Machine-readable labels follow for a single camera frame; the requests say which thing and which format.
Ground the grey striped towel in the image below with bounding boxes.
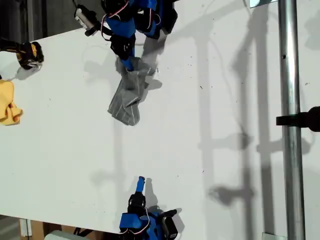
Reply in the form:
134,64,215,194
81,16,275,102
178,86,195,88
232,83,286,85
107,56,157,127

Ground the white plastic object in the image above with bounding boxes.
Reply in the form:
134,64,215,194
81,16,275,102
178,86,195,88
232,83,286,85
43,229,83,240

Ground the brown cardboard box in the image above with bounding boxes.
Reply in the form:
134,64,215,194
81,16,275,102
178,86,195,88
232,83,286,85
29,219,121,240

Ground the white table leg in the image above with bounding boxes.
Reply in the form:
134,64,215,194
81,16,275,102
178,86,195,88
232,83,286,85
19,218,33,238

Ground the yellow cloth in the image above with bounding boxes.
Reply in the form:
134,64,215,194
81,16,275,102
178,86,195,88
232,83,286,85
0,79,24,126

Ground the black clamp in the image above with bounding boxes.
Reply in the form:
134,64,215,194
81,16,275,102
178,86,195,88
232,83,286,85
275,106,320,133

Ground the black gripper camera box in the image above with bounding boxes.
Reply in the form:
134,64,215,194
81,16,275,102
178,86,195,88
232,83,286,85
74,4,98,30
162,215,180,240

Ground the steel post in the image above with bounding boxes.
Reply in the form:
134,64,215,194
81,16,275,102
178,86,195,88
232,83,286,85
277,0,307,240

